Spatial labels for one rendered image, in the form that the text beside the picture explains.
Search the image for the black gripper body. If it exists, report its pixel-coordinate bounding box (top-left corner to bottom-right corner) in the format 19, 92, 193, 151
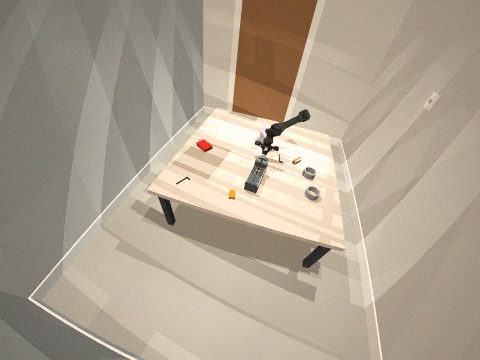
255, 136, 279, 151

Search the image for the red rectangular block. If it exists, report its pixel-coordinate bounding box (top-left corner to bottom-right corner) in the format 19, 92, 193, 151
196, 139, 212, 152

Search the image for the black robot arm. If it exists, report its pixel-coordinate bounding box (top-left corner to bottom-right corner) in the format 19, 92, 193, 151
263, 109, 311, 144

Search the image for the grey short cylinder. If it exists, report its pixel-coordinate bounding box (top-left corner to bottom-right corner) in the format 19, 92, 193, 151
305, 185, 321, 200
302, 167, 317, 180

